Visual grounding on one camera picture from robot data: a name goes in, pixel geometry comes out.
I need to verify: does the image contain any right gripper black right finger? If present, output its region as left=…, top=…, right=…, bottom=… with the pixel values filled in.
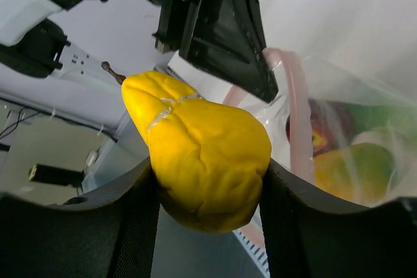
left=260, top=161, right=416, bottom=277

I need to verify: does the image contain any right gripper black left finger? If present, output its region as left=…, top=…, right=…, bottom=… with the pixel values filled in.
left=1, top=160, right=160, bottom=277

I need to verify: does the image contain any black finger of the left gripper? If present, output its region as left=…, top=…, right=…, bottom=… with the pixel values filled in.
left=179, top=0, right=278, bottom=103

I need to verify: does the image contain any orange yellow toy mango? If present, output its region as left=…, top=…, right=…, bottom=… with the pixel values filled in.
left=314, top=143, right=395, bottom=206

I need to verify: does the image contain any red toy apple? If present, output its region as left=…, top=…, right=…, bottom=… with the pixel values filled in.
left=285, top=102, right=356, bottom=158

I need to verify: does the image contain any clear pink-dotted zip bag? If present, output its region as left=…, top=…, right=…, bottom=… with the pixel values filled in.
left=224, top=48, right=416, bottom=207

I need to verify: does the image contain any yellow toy lemon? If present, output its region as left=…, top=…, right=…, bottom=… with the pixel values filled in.
left=101, top=61, right=272, bottom=234

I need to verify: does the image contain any green toy cabbage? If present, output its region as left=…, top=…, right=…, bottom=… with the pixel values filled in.
left=344, top=104, right=416, bottom=145

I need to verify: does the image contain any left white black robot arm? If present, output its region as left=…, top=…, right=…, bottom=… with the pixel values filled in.
left=1, top=0, right=278, bottom=102

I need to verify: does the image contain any white slotted cable duct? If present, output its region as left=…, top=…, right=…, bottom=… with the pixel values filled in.
left=233, top=230, right=270, bottom=277

